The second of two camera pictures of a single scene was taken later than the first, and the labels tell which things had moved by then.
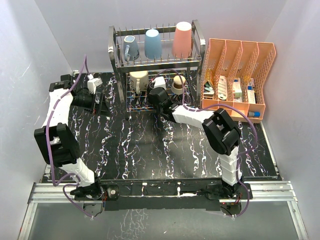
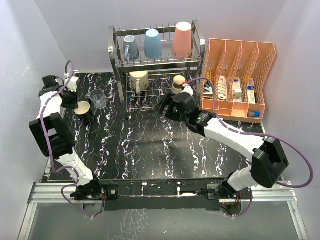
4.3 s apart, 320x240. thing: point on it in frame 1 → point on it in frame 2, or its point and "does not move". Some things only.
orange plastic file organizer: [234, 76] does not move
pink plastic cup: [182, 42] does not move
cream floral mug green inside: [138, 80] does not move
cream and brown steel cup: [177, 87] does not move
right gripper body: [152, 102] → [174, 112]
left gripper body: [87, 101] → [69, 102]
